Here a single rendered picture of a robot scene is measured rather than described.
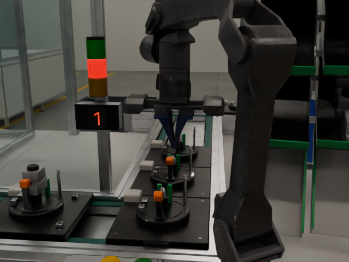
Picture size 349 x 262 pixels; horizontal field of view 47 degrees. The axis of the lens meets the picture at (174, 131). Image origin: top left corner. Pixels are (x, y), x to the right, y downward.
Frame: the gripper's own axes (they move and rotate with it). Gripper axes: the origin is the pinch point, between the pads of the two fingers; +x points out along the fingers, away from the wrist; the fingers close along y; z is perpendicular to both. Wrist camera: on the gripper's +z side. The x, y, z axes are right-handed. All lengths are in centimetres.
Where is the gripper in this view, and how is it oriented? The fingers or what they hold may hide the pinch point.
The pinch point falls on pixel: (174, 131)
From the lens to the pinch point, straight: 77.7
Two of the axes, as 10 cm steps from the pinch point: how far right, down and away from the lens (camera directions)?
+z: 1.0, -2.7, 9.6
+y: -9.9, -0.3, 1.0
